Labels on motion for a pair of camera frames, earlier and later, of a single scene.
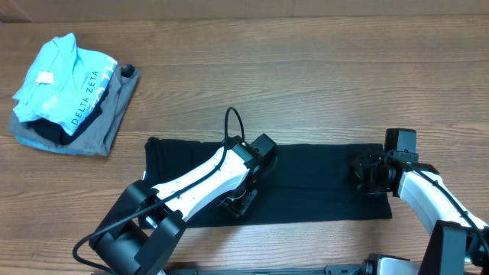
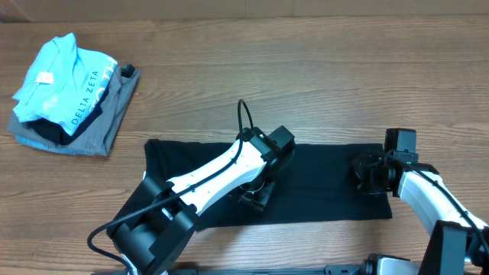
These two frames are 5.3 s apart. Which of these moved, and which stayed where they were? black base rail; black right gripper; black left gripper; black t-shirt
Moved: black left gripper
Stayed: black right gripper; black base rail; black t-shirt
